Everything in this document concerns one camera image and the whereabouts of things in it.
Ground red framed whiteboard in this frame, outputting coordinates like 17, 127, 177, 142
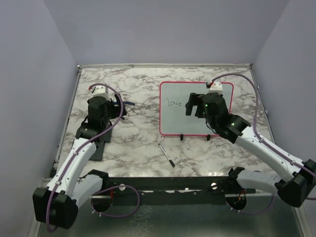
159, 80, 235, 137

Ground white marker pen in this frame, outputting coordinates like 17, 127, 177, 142
158, 143, 175, 168

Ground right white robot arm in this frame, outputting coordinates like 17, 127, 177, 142
185, 92, 316, 207

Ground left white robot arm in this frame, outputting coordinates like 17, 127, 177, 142
33, 94, 126, 229

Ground black foam pad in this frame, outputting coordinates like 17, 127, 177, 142
88, 121, 113, 161

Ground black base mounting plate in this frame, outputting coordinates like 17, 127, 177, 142
79, 169, 255, 205

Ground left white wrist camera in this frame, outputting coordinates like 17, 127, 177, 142
91, 85, 110, 100

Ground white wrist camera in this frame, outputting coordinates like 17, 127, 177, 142
91, 85, 110, 100
206, 81, 223, 94

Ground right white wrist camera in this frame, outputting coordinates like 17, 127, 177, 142
206, 81, 223, 94

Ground blue handled pliers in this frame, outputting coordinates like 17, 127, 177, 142
111, 101, 135, 120

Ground aluminium table frame rail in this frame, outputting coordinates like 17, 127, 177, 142
52, 65, 82, 170

